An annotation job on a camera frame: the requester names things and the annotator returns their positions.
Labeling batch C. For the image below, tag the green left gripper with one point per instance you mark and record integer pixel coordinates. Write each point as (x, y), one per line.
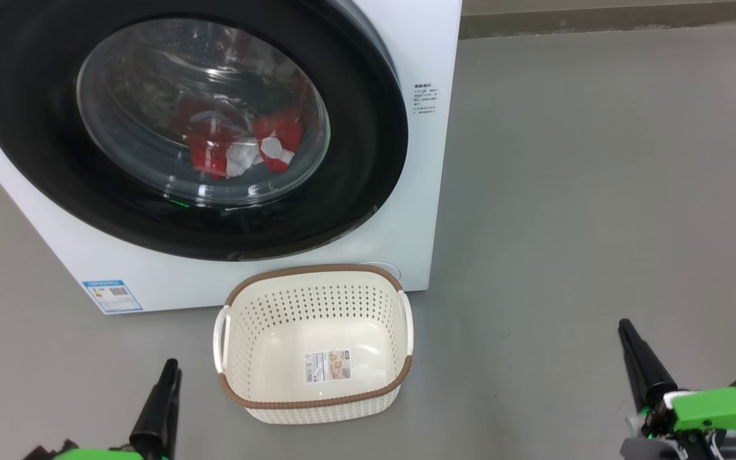
(99, 455)

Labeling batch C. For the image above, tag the blue energy label sticker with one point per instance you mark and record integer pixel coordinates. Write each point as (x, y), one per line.
(112, 296)

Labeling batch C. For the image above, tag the round white filter cover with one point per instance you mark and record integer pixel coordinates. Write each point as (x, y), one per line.
(384, 268)

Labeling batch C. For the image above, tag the red and white garment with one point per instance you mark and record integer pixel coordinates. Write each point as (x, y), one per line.
(211, 156)

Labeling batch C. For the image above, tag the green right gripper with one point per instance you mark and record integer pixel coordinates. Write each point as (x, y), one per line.
(719, 409)

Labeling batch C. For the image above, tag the white front-load washing machine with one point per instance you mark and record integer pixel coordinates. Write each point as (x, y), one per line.
(400, 204)

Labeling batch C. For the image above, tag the round black glass washer door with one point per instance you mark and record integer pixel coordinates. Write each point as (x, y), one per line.
(36, 128)

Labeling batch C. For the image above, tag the printed label sticker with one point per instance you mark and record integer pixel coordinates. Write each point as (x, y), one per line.
(328, 365)

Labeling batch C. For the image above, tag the cream perforated basket brown rim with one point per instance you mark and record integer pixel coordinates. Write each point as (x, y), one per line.
(317, 319)

